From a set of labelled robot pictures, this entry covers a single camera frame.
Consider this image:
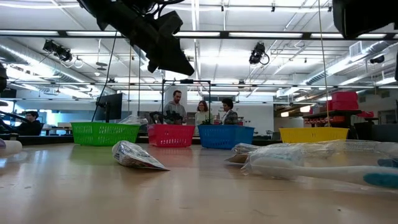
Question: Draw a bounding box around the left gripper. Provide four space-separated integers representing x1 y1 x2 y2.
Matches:
119 6 195 77

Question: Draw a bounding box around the white toothbrush with blue grip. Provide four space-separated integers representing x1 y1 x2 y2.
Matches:
241 145 398 190

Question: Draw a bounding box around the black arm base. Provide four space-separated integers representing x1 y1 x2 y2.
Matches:
0 63 9 93

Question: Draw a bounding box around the person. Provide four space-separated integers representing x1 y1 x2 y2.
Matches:
220 97 239 126
195 100 215 126
15 110 43 136
164 90 188 125

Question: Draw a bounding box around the black monitor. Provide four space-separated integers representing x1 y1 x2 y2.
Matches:
94 93 124 123

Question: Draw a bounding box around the red plastic basket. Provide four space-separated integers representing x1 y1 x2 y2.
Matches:
147 124 196 148

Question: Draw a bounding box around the green plastic basket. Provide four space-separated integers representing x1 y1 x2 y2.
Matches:
70 121 141 147

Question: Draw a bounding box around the blue plastic basket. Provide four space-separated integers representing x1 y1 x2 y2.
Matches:
197 124 256 150

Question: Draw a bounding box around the small clear wrapped packet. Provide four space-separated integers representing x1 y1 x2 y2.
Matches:
225 142 261 165

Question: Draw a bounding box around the yellow plastic basket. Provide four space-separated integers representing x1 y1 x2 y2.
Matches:
279 126 350 144

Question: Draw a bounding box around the black shelf rack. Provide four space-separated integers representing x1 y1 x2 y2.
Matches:
303 109 363 128

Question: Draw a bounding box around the red storage bin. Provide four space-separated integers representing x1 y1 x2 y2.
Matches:
328 100 360 111
331 91 359 102

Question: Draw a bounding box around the dark desk partition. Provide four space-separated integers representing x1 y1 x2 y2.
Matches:
353 121 398 143

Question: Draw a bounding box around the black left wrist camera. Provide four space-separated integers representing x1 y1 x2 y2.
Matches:
154 10 184 37

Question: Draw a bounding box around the black overhead frame bar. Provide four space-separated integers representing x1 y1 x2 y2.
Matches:
0 29 398 40

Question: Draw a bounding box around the black overhead camera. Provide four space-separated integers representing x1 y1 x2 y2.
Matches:
248 42 271 65
42 39 73 62

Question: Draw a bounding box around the black table edge rail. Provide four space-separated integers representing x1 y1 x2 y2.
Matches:
0 134 282 146

